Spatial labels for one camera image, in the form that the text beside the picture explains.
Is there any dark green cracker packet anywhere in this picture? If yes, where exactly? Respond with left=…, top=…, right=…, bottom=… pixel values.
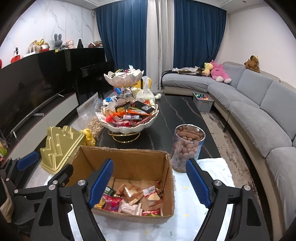
left=104, top=186, right=116, bottom=196

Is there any pink snack packet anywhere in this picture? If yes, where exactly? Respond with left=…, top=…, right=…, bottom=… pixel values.
left=102, top=194, right=123, bottom=212

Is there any tan biscuit snack bag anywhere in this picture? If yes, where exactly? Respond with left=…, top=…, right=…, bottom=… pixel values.
left=115, top=181, right=144, bottom=205

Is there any clear packet yellow cake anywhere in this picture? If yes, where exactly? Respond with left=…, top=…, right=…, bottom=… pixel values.
left=142, top=185, right=163, bottom=207

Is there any red gold twisted candy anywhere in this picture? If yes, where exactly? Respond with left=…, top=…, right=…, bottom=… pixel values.
left=156, top=181, right=164, bottom=199

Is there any pink wafer packet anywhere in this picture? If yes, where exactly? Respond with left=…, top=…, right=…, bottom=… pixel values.
left=118, top=200, right=142, bottom=216

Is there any small green candy packet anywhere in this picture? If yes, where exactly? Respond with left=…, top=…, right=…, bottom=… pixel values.
left=145, top=213, right=162, bottom=217

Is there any gold lid candy jar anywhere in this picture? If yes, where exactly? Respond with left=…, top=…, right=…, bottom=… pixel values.
left=40, top=126, right=85, bottom=174

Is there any brown cardboard box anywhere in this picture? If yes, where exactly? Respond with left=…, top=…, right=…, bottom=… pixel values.
left=68, top=146, right=175, bottom=224

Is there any clear jar of nuts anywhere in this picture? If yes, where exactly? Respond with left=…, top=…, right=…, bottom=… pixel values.
left=171, top=124, right=205, bottom=173

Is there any bag of peanuts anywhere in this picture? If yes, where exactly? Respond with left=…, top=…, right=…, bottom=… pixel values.
left=87, top=116, right=104, bottom=140

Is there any black television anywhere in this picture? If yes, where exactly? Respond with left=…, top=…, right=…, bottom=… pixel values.
left=1, top=48, right=114, bottom=138

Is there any white two-tier snack bowl stand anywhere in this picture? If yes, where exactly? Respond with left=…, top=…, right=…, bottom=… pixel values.
left=96, top=65, right=161, bottom=144

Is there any grey storage bin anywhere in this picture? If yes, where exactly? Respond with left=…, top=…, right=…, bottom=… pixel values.
left=193, top=92, right=214, bottom=113

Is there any grey sectional sofa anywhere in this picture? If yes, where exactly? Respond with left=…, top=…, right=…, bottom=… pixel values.
left=161, top=62, right=295, bottom=240

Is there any pink plush toy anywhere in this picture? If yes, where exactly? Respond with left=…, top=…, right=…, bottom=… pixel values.
left=210, top=60, right=232, bottom=84

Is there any grey bunny plush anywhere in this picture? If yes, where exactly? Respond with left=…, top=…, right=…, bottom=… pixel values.
left=54, top=34, right=63, bottom=49

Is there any yellow plush toy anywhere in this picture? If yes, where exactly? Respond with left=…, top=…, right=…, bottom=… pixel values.
left=202, top=63, right=214, bottom=76

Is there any brown plush toy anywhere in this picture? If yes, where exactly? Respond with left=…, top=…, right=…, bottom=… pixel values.
left=244, top=55, right=260, bottom=73

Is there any blue curtain right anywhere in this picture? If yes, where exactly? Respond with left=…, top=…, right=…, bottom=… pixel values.
left=173, top=1, right=227, bottom=68

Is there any blue curtain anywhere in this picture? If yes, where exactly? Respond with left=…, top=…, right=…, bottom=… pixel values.
left=95, top=1, right=147, bottom=71
left=173, top=1, right=227, bottom=68

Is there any blue curtain left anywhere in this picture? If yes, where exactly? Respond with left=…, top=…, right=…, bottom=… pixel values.
left=95, top=1, right=147, bottom=71

